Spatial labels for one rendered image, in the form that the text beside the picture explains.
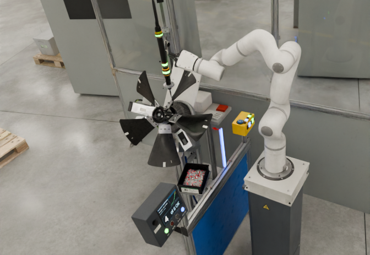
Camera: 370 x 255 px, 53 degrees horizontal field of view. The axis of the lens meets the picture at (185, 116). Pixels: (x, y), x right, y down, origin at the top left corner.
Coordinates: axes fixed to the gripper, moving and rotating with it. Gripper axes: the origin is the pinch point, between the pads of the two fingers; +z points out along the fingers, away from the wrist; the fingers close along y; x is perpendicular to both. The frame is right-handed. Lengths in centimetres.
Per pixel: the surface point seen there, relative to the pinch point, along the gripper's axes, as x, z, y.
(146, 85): 46, 24, 16
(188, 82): 36.5, -5.2, 5.2
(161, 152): 46, -5, 55
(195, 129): 36, -23, 32
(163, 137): 46, -2, 45
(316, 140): 102, -101, -1
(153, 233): -20, -35, 89
